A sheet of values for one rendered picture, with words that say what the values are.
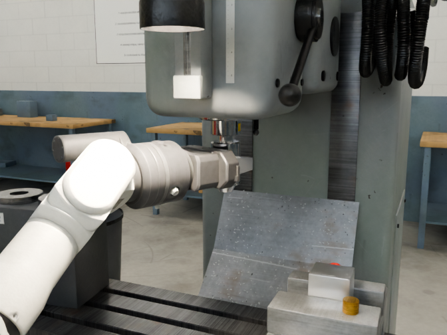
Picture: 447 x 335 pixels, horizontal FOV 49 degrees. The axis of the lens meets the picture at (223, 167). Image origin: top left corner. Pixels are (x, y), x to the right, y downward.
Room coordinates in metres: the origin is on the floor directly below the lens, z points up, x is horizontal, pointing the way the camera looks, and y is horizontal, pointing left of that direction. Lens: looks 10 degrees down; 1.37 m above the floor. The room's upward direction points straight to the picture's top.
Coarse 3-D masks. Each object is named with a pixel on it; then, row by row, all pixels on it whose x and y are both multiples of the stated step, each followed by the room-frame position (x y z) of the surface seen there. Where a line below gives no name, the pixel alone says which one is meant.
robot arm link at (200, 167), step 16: (160, 144) 0.66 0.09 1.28; (176, 144) 0.67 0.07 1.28; (176, 160) 0.64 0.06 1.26; (192, 160) 0.67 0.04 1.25; (208, 160) 0.68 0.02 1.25; (224, 160) 0.68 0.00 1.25; (176, 176) 0.64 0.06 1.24; (192, 176) 0.67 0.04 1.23; (208, 176) 0.68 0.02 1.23; (224, 176) 0.68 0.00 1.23; (176, 192) 0.64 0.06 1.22
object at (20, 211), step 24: (0, 192) 0.96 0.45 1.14; (24, 192) 0.97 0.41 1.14; (0, 216) 0.89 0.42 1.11; (24, 216) 0.88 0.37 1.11; (0, 240) 0.89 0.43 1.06; (96, 240) 0.92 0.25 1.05; (72, 264) 0.85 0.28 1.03; (96, 264) 0.92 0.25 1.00; (72, 288) 0.85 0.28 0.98; (96, 288) 0.91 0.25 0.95
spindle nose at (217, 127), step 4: (212, 124) 0.75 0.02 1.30; (216, 124) 0.74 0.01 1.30; (220, 124) 0.74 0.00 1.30; (224, 124) 0.74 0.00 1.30; (228, 124) 0.74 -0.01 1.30; (232, 124) 0.74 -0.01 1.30; (236, 124) 0.74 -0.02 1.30; (212, 128) 0.75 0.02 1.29; (216, 128) 0.74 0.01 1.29; (220, 128) 0.74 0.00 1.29; (224, 128) 0.74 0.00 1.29; (228, 128) 0.74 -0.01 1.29; (232, 128) 0.74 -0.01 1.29; (236, 128) 0.74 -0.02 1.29; (212, 132) 0.75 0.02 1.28; (216, 132) 0.74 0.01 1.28; (220, 132) 0.74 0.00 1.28; (224, 132) 0.74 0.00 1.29; (228, 132) 0.74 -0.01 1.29; (232, 132) 0.74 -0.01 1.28; (236, 132) 0.74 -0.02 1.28; (240, 132) 0.75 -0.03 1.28
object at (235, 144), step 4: (216, 140) 0.77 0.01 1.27; (236, 140) 0.77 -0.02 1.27; (212, 144) 0.75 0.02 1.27; (216, 144) 0.74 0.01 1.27; (220, 144) 0.74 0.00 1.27; (224, 144) 0.74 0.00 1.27; (228, 144) 0.74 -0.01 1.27; (232, 144) 0.74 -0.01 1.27; (236, 144) 0.74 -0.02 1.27; (240, 144) 0.76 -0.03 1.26; (220, 148) 0.74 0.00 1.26; (224, 148) 0.74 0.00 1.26; (228, 148) 0.74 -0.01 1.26; (232, 148) 0.74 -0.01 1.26; (236, 148) 0.74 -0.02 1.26
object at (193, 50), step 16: (208, 0) 0.66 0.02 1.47; (208, 16) 0.66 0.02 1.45; (176, 32) 0.65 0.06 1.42; (192, 32) 0.64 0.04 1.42; (208, 32) 0.66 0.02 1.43; (176, 48) 0.65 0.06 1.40; (192, 48) 0.64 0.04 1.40; (208, 48) 0.66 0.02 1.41; (176, 64) 0.65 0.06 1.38; (192, 64) 0.64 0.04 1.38; (208, 64) 0.66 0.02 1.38; (176, 80) 0.65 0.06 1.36; (192, 80) 0.64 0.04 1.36; (208, 80) 0.66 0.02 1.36; (176, 96) 0.65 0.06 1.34; (192, 96) 0.64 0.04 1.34; (208, 96) 0.66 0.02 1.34
